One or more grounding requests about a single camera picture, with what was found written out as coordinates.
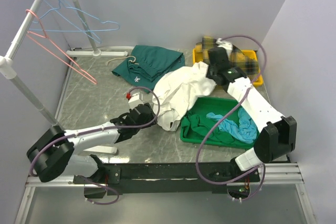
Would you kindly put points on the white clothes rack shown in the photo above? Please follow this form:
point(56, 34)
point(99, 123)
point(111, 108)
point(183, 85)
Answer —
point(21, 123)

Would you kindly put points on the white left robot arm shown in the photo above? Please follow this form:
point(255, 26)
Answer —
point(59, 152)

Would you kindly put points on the dark green folded pants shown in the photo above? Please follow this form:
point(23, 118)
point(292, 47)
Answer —
point(148, 64)

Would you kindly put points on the blue wire hanger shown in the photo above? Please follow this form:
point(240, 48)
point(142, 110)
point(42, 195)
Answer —
point(114, 25)
point(75, 7)

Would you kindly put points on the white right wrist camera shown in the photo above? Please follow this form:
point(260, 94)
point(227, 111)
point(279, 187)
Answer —
point(228, 46)

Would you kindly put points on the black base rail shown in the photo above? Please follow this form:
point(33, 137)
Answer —
point(131, 178)

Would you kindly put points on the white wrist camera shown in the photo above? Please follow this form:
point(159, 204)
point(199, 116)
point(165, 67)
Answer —
point(134, 100)
point(228, 46)

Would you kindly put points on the green plastic tray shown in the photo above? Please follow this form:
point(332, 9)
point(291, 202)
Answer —
point(218, 106)

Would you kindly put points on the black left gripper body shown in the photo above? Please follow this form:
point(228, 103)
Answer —
point(149, 119)

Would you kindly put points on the yellow plaid cloth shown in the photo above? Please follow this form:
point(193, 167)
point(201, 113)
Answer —
point(209, 43)

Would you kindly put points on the white flower print t-shirt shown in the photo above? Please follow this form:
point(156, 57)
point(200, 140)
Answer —
point(177, 92)

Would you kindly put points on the green cloth in tray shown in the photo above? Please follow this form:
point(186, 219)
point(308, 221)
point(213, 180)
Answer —
point(194, 127)

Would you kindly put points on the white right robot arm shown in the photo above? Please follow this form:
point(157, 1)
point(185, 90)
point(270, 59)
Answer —
point(277, 133)

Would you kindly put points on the light blue cloth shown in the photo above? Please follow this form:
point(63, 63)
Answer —
point(231, 133)

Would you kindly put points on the yellow plastic tray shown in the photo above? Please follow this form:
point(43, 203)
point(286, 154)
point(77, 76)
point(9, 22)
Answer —
point(245, 59)

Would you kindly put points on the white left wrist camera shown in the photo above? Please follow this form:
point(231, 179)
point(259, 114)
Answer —
point(134, 100)

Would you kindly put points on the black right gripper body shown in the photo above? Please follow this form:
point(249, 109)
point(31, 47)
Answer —
point(210, 73)

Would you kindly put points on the pink wire hanger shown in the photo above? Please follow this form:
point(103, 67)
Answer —
point(70, 63)

